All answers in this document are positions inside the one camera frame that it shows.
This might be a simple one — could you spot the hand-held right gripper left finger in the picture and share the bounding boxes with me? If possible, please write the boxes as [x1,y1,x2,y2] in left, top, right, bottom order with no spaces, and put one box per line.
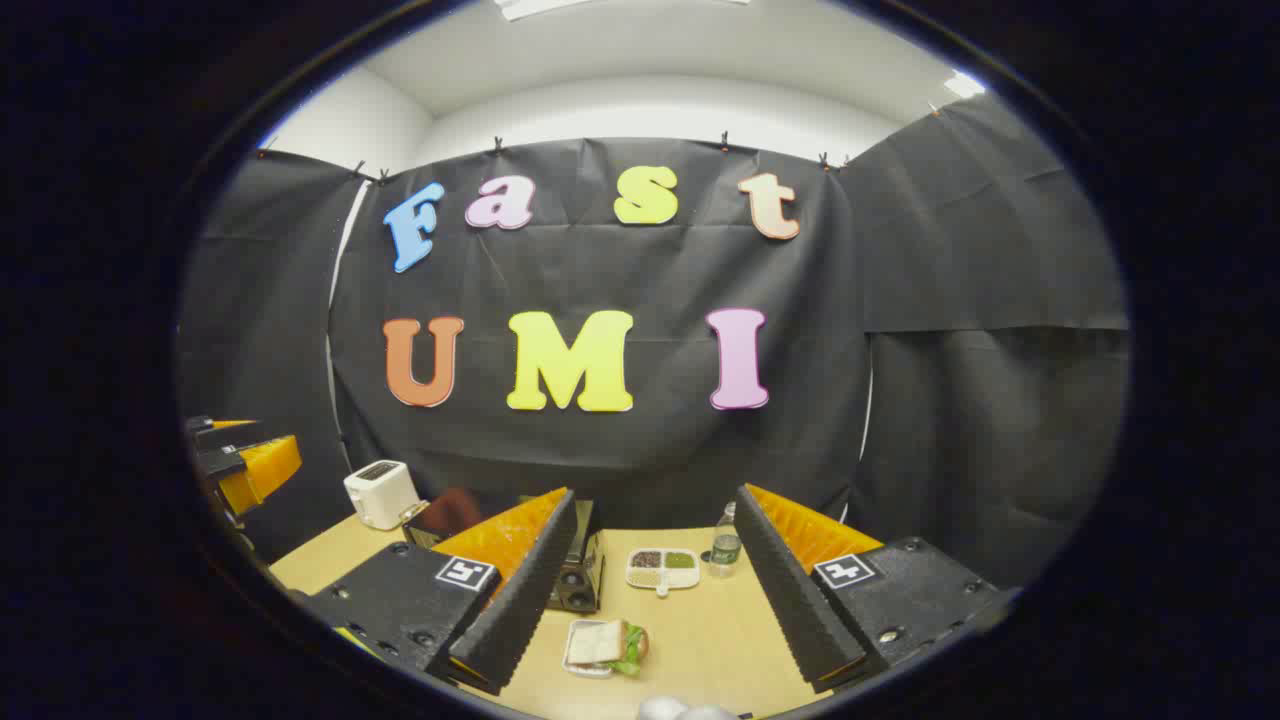
[300,487,579,696]

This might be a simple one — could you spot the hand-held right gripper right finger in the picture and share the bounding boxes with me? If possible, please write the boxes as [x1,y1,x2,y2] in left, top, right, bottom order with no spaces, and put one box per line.
[733,483,1021,693]

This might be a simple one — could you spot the black electric oven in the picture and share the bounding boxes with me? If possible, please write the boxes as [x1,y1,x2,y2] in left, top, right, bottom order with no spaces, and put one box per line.
[403,488,607,614]

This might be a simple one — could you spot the lettuce sandwich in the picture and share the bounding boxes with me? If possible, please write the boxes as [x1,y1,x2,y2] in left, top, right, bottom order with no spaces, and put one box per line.
[568,618,651,677]

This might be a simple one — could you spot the clear plastic water bottle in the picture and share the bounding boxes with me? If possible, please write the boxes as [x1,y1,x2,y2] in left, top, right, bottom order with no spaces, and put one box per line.
[708,502,743,579]

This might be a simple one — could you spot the white rectangular tray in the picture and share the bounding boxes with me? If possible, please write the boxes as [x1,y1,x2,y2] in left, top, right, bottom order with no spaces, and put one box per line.
[560,620,616,679]

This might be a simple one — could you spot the white divided dish with beans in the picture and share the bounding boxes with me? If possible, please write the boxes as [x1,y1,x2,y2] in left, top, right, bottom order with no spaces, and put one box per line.
[626,547,701,598]

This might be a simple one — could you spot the white toaster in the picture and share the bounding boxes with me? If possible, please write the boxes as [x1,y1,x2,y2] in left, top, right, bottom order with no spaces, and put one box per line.
[343,460,421,531]

